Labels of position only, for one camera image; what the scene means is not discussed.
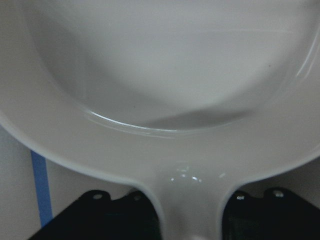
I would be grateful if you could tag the white plastic dustpan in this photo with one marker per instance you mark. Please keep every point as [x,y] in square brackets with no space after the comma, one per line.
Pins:
[185,100]

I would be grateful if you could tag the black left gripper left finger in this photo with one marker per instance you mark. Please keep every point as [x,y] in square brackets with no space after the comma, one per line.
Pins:
[96,216]

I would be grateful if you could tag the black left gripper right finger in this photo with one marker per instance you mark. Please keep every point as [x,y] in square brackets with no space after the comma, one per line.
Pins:
[279,214]

